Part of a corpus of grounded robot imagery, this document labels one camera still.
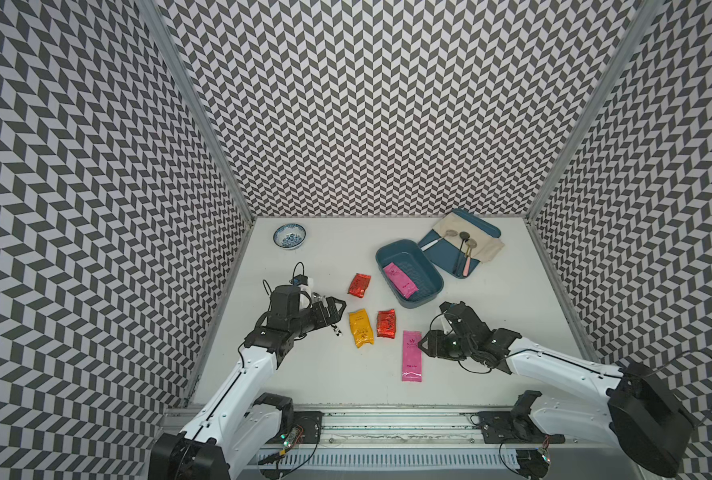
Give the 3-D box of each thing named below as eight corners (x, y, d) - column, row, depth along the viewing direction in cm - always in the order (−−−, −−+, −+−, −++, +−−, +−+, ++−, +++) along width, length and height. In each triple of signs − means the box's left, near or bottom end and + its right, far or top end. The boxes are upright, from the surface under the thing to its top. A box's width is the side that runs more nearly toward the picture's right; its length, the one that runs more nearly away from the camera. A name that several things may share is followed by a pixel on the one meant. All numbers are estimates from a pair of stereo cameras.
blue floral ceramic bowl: (273, 245, 111) (269, 236, 108) (289, 226, 117) (286, 218, 114) (299, 256, 108) (297, 247, 104) (315, 236, 114) (313, 227, 110)
